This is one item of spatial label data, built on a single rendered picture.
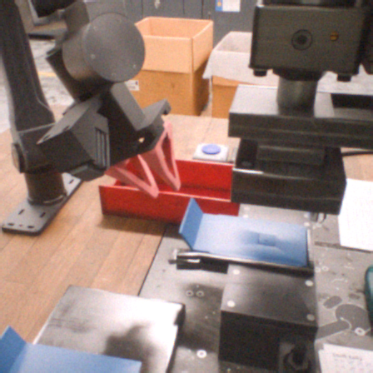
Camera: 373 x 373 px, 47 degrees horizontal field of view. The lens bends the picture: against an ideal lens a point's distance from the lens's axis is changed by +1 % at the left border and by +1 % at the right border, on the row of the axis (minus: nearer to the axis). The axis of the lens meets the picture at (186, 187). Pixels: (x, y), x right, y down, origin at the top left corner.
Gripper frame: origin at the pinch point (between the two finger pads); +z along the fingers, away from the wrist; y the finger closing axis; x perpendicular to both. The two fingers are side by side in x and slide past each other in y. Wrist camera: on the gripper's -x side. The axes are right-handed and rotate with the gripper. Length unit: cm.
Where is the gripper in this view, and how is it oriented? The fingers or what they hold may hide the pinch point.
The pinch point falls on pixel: (164, 186)
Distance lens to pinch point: 52.1
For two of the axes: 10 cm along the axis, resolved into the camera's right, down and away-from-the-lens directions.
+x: 2.2, -5.9, 7.7
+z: 4.9, 7.5, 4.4
